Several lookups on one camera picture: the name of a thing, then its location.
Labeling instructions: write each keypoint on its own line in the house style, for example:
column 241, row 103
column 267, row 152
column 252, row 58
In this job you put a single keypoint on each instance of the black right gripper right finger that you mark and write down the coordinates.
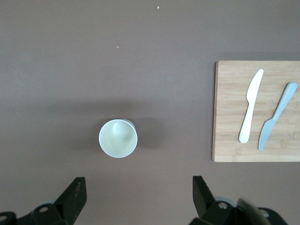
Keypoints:
column 206, row 211

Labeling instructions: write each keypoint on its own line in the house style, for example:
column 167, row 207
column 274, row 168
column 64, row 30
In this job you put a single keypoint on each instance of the bamboo cutting board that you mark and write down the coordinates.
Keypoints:
column 229, row 150

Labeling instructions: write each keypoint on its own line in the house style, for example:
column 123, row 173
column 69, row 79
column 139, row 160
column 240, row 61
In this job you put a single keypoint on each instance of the white plastic knife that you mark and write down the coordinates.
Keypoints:
column 252, row 98

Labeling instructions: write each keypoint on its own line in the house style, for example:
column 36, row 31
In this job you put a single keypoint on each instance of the grey plastic knife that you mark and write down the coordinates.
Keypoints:
column 279, row 110

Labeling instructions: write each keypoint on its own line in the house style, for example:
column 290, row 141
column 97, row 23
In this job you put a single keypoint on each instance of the brown table cover mat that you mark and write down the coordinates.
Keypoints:
column 70, row 58

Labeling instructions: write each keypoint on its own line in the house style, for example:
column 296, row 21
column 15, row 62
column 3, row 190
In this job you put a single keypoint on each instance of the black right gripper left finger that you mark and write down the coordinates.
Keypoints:
column 65, row 206

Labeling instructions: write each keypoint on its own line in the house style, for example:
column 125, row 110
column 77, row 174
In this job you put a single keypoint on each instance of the white plastic cup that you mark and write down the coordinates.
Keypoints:
column 117, row 140

